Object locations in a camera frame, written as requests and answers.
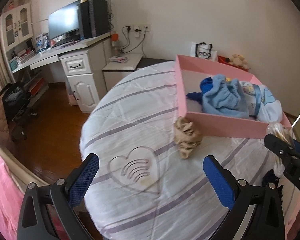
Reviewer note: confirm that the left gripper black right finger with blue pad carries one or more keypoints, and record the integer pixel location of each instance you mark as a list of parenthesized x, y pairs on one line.
[(266, 221)]

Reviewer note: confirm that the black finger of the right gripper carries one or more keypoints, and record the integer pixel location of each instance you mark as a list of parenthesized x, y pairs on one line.
[(290, 158)]

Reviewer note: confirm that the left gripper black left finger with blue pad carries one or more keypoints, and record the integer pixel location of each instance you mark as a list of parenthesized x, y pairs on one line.
[(64, 195)]

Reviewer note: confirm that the bag of cotton swabs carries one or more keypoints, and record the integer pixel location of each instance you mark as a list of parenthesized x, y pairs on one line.
[(281, 132)]

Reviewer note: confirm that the pale blue printed baby garment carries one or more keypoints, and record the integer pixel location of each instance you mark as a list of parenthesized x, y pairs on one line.
[(262, 105)]

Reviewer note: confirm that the light blue fleece cloth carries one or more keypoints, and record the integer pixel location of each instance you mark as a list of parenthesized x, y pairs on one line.
[(225, 98)]

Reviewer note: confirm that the beige fabric scrunchie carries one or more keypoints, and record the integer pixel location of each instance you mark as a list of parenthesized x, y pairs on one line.
[(186, 136)]

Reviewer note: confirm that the royal blue knitted pouch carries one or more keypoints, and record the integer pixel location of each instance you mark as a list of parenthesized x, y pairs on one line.
[(205, 86)]

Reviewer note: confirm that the pink bedding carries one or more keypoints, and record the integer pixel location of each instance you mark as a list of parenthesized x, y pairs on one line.
[(10, 203)]

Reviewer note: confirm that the white striped quilted cover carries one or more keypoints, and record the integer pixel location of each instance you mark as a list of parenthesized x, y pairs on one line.
[(144, 189)]

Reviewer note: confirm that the cream plush toy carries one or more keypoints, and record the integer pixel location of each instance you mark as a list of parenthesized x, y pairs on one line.
[(239, 61)]

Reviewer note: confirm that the black office chair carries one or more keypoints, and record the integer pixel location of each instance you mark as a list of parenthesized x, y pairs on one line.
[(16, 101)]

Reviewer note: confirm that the red toy box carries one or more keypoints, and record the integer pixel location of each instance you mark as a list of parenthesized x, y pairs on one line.
[(225, 60)]

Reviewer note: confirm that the pink shallow cardboard box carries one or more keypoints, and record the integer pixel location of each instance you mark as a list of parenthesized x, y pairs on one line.
[(189, 72)]

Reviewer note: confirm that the low white side cabinet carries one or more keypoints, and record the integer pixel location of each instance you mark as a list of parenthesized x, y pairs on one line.
[(114, 72)]

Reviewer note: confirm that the white tote bag black print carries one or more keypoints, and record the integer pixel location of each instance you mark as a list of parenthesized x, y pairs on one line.
[(203, 50)]

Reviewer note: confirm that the white desk with drawers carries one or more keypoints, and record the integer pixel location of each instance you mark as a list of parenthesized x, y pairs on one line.
[(82, 63)]

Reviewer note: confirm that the orange cap bottle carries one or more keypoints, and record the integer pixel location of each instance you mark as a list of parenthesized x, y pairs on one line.
[(115, 45)]

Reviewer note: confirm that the black computer monitor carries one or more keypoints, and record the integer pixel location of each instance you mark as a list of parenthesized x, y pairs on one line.
[(64, 20)]

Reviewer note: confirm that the white glass door cabinet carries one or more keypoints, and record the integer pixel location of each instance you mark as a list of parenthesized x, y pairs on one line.
[(16, 26)]

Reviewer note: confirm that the black computer tower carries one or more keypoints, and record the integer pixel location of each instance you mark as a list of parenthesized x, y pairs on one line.
[(93, 18)]

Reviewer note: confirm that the wall power outlet strip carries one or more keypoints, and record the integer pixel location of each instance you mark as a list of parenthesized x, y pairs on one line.
[(140, 27)]

